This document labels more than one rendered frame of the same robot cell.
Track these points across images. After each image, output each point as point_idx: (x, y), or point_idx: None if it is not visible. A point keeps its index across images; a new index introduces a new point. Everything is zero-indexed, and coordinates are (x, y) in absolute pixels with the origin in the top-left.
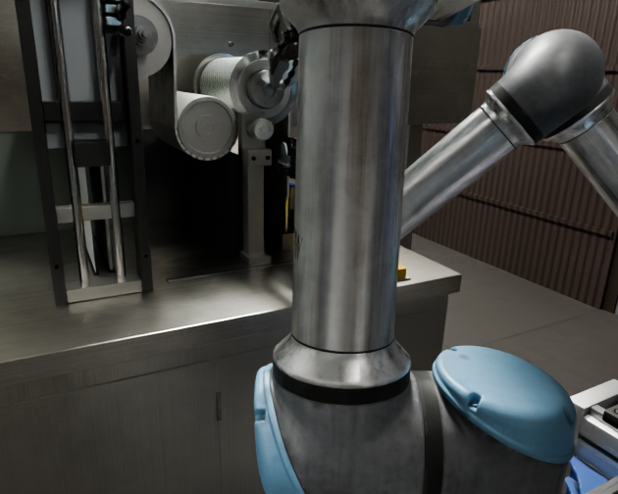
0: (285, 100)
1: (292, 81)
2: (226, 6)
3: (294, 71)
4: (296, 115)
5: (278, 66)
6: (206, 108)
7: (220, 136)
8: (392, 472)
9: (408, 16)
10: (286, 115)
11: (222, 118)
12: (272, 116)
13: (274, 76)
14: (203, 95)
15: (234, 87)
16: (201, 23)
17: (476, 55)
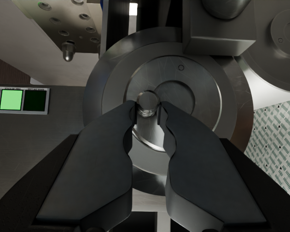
0: (114, 78)
1: (118, 114)
2: (132, 203)
3: (128, 156)
4: (60, 96)
5: (239, 184)
6: None
7: (264, 15)
8: None
9: None
10: (111, 47)
11: (261, 51)
12: (152, 44)
13: (207, 131)
14: (281, 100)
15: (242, 110)
16: None
17: None
